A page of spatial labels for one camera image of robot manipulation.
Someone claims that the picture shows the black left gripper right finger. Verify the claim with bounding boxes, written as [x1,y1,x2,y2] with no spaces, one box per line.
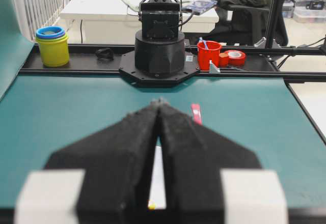
[158,104,262,223]

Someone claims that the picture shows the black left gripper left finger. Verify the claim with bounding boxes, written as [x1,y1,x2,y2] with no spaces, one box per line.
[45,102,159,223]

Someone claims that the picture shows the red plastic spoon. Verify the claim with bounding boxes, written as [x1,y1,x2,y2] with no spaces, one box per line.
[191,103,202,125]

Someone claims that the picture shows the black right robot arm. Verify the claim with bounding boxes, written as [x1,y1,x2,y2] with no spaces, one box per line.
[123,0,261,223]

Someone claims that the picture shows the small red cylinder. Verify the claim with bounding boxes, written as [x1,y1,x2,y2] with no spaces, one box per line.
[219,52,229,67]

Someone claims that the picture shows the red plastic cup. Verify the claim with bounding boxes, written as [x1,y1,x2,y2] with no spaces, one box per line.
[197,41,222,71]

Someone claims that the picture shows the red tape roll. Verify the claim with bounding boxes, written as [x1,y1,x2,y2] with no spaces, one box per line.
[225,50,246,66]

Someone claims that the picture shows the yellow green stacked cups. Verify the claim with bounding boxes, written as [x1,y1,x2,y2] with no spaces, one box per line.
[36,26,70,67]

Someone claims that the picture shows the white desk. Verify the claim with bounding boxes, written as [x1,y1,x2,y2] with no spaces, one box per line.
[60,0,219,45]

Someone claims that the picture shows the clear plastic storage box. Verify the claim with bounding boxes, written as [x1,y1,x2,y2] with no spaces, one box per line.
[282,0,325,23]

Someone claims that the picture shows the metal corner bracket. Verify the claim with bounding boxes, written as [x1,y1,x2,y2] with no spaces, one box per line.
[209,60,221,74]

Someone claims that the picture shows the black cable clip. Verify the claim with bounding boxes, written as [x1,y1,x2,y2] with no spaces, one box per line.
[95,47,114,61]

